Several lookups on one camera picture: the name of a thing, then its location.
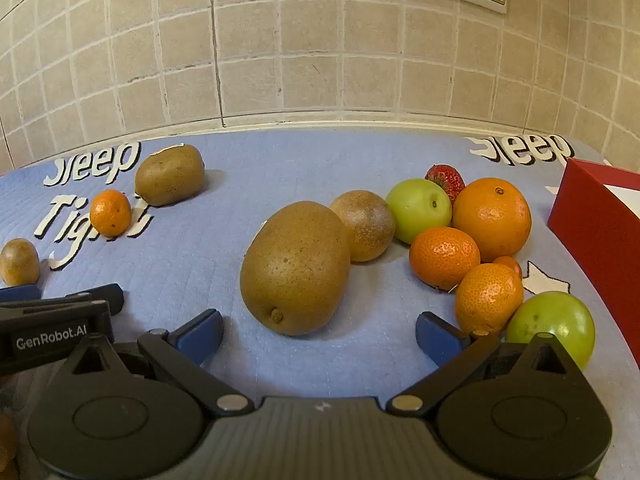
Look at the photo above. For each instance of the small orange fruit hidden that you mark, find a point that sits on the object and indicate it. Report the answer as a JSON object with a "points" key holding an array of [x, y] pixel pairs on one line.
{"points": [[511, 265]]}

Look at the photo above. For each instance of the round brown passion fruit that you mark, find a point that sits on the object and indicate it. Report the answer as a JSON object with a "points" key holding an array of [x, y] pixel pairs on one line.
{"points": [[369, 225]]}

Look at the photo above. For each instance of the large orange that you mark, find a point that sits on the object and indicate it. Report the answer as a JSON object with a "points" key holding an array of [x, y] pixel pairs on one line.
{"points": [[492, 220]]}

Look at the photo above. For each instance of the green apple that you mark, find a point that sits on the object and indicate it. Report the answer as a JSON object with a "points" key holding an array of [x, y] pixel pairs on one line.
{"points": [[555, 322], [417, 210]]}

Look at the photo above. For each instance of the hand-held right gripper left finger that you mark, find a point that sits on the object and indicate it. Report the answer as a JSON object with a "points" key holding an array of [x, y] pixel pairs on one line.
{"points": [[200, 334]]}

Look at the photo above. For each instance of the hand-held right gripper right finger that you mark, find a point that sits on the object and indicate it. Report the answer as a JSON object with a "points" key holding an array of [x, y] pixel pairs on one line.
{"points": [[440, 340]]}

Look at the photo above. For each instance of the small brown kiwi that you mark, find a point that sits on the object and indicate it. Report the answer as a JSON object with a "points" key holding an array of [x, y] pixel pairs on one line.
{"points": [[19, 262], [170, 175]]}

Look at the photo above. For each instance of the red box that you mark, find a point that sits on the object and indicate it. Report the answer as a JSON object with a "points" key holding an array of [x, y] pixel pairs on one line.
{"points": [[595, 230]]}

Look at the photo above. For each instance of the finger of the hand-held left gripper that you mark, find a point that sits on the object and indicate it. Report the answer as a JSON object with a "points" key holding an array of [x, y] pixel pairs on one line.
{"points": [[102, 297], [20, 292]]}

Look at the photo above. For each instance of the red strawberry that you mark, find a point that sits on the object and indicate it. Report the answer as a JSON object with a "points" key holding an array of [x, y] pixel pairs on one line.
{"points": [[446, 180]]}

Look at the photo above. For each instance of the large brown kiwi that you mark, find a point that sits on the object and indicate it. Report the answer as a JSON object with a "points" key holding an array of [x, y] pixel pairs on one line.
{"points": [[295, 265]]}

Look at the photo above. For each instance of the blue printed mat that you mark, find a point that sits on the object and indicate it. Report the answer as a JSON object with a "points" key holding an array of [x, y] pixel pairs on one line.
{"points": [[210, 240]]}

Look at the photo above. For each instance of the small mandarin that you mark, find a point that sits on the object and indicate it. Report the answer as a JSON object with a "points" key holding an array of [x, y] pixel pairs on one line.
{"points": [[111, 212]]}

